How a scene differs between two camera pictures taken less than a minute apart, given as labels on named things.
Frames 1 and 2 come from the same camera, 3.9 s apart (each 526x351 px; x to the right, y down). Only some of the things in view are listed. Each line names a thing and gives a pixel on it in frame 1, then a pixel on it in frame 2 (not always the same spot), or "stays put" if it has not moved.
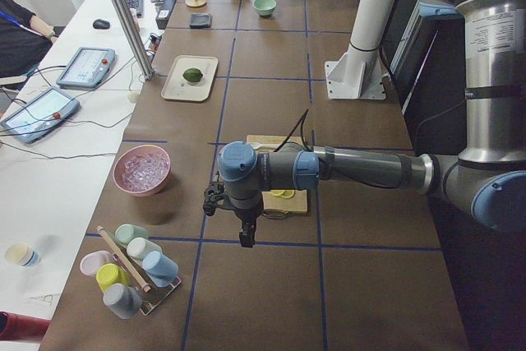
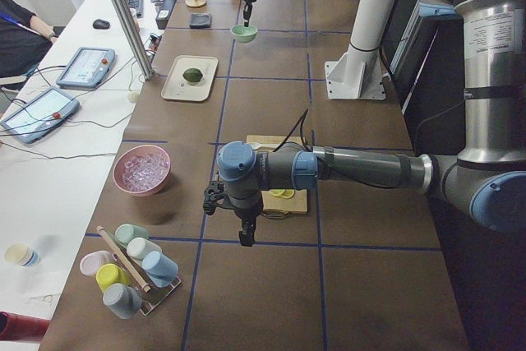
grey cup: (122, 300) stays put
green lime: (192, 75) stays put
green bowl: (265, 6) → (246, 34)
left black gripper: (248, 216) stays put
